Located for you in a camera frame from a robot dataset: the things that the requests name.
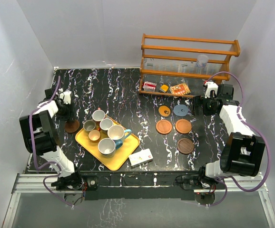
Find small orange cup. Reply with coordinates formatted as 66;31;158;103
88;130;101;143

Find dark wooden coaster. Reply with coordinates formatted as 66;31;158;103
177;138;194;154
65;120;80;133

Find yellow tray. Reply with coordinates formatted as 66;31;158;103
75;118;139;171

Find orange silicone coaster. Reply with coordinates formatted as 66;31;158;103
158;105;171;118

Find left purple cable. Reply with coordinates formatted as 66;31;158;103
28;75;86;209

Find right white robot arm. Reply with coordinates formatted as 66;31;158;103
193;81;265;189

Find yellow grey sponge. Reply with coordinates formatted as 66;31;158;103
159;85;169;93

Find white yellow box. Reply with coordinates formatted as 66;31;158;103
128;149;153;168

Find grey cup white inside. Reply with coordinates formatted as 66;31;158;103
98;138;116;158

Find blue silicone coaster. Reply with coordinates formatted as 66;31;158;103
173;104;188;117

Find red white box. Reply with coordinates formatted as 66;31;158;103
142;81;157;92

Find brown white cup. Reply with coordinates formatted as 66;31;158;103
92;109;106;123

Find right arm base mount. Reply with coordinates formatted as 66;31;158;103
175;165;219;208

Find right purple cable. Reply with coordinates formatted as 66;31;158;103
203;71;271;207

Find orange snack packet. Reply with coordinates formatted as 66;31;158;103
169;83;191;95

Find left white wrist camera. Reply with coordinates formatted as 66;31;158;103
58;88;72;105

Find purple cable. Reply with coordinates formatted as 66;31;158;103
28;75;86;209
203;71;271;207

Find orange wooden shelf rack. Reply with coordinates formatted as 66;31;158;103
138;34;240;97

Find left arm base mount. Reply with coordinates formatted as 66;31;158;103
51;167;98;209

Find blue mug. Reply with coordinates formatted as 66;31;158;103
108;125;132;150

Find light wooden coaster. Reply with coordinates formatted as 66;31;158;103
156;120;172;134
175;119;192;134

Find clear plastic cup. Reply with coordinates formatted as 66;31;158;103
196;54;209;68

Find grey green cup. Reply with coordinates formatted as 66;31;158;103
83;120;96;133

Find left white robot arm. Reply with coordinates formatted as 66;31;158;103
20;89;84;190

